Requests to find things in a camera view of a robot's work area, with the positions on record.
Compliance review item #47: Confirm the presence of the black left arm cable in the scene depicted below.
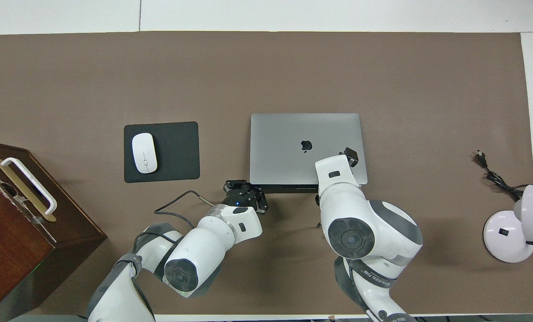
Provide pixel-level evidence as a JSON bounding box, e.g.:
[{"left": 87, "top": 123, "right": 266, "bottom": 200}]
[{"left": 154, "top": 190, "right": 216, "bottom": 229}]

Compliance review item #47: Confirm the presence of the silver laptop with apple logo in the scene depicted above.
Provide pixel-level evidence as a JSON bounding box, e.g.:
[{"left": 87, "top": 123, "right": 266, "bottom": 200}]
[{"left": 250, "top": 113, "right": 368, "bottom": 193}]

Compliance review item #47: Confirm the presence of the dark brown wooden box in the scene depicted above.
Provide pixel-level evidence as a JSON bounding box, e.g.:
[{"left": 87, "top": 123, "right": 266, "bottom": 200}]
[{"left": 0, "top": 140, "right": 108, "bottom": 320}]

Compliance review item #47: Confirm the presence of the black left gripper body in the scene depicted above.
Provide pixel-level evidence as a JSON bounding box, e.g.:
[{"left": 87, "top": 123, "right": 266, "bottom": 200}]
[{"left": 222, "top": 188, "right": 259, "bottom": 208}]

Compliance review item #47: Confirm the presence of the black lamp power cable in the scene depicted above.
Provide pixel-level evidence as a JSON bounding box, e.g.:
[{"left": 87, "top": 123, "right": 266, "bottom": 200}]
[{"left": 474, "top": 151, "right": 524, "bottom": 202}]

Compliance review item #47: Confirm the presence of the white computer mouse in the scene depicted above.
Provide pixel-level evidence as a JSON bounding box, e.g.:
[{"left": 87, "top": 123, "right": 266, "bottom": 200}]
[{"left": 131, "top": 133, "right": 158, "bottom": 174}]

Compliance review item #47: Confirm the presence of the black mouse pad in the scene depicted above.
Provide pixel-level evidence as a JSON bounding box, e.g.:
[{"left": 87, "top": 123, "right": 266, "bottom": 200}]
[{"left": 124, "top": 121, "right": 200, "bottom": 183}]

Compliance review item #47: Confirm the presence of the white desk lamp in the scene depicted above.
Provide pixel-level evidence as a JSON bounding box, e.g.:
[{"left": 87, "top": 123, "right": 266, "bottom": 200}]
[{"left": 483, "top": 185, "right": 533, "bottom": 263}]

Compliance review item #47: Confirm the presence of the brown table mat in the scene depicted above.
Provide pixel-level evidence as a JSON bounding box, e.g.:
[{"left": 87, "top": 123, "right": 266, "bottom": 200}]
[{"left": 0, "top": 31, "right": 533, "bottom": 316}]

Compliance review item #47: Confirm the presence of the white box handle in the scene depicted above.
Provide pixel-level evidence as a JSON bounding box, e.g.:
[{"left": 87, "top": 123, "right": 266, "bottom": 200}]
[{"left": 0, "top": 157, "right": 58, "bottom": 216}]

